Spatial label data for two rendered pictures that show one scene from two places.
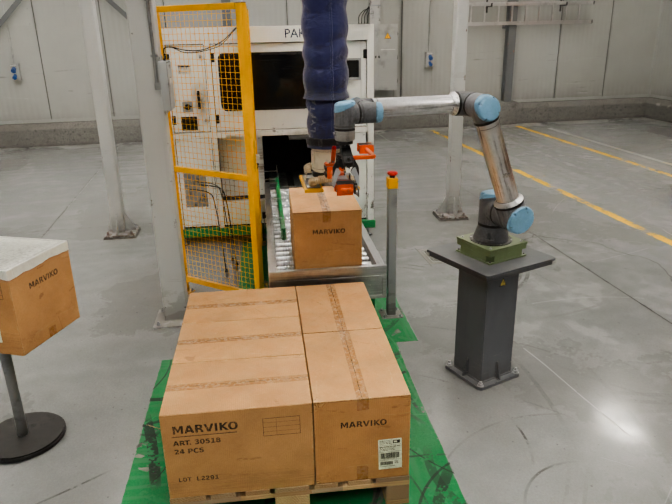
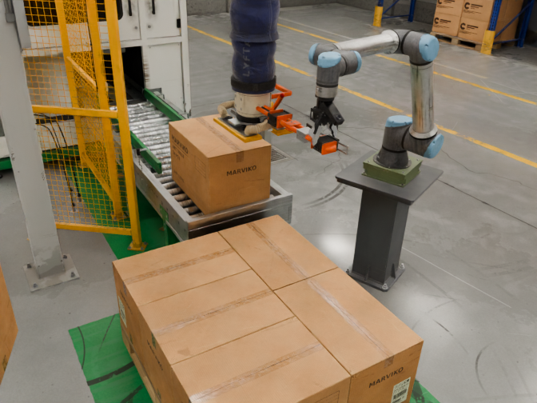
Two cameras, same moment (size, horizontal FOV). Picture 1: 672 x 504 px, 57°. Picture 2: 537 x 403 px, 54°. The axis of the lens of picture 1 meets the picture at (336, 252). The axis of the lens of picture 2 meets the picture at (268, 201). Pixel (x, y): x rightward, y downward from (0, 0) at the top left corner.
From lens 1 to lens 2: 1.42 m
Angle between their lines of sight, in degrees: 25
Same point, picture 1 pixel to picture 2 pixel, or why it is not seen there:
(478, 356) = (382, 263)
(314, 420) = (350, 389)
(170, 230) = (38, 183)
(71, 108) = not seen: outside the picture
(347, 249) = (257, 185)
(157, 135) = (13, 77)
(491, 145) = (426, 82)
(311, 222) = (225, 164)
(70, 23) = not seen: outside the picture
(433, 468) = not seen: hidden behind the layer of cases
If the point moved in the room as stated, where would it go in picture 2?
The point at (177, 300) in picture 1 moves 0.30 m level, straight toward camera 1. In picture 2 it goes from (52, 256) to (70, 278)
